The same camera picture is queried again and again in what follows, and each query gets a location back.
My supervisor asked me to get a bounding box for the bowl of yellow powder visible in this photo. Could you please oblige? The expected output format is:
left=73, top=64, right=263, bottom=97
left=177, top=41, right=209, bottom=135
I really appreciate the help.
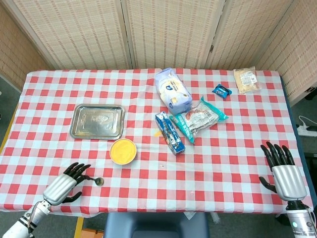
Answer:
left=109, top=138, right=138, bottom=165

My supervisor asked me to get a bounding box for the woven folding screen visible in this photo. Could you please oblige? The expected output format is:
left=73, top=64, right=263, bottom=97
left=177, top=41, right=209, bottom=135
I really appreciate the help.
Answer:
left=0, top=0, right=317, bottom=107

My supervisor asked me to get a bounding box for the dark metal spoon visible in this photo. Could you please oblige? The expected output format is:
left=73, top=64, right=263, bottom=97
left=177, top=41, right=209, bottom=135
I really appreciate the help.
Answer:
left=83, top=175, right=105, bottom=186

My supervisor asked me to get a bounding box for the teal clear snack package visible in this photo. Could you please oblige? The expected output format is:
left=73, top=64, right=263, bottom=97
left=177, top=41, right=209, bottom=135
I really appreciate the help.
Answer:
left=169, top=96, right=229, bottom=144

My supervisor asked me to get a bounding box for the rectangular steel tray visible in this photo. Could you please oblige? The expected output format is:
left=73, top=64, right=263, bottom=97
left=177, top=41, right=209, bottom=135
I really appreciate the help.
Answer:
left=69, top=103, right=126, bottom=141

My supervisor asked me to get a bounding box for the long blue cardboard box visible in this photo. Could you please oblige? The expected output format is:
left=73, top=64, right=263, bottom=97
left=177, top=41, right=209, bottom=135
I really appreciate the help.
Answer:
left=155, top=111, right=186, bottom=156

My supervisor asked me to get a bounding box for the red white checkered tablecloth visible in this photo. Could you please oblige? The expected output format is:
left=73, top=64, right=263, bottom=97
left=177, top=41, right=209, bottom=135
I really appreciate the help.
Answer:
left=0, top=68, right=314, bottom=218

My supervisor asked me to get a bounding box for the small blue snack packet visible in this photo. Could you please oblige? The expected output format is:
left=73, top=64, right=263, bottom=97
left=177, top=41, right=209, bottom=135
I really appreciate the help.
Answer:
left=211, top=83, right=233, bottom=99

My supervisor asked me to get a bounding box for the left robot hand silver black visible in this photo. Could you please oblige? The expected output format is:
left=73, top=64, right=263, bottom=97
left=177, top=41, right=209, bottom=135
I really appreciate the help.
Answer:
left=42, top=162, right=92, bottom=206

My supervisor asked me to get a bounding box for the orange box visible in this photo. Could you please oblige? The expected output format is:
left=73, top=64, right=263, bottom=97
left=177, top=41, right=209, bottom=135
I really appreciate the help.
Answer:
left=81, top=228, right=105, bottom=238

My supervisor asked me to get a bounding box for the clear bag beige powder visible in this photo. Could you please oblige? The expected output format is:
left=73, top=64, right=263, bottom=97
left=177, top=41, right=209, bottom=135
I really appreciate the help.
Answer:
left=233, top=66, right=263, bottom=95

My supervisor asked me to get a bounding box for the white power cable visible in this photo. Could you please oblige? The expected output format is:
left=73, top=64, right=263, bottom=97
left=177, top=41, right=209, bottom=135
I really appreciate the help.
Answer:
left=298, top=115, right=317, bottom=128

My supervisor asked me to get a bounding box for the white power strip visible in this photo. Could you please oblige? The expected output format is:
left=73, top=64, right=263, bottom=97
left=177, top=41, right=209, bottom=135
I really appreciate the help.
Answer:
left=297, top=125, right=317, bottom=137

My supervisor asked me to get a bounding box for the pale blue flour bag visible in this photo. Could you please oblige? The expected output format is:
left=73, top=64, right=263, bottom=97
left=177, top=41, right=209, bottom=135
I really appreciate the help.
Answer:
left=155, top=67, right=193, bottom=115

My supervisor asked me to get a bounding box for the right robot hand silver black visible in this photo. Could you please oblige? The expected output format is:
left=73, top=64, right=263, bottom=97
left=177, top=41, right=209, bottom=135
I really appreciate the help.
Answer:
left=259, top=141, right=308, bottom=202

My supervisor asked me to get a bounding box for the blue grey seat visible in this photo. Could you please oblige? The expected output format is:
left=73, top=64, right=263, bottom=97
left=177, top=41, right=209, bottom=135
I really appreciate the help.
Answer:
left=104, top=212, right=210, bottom=238

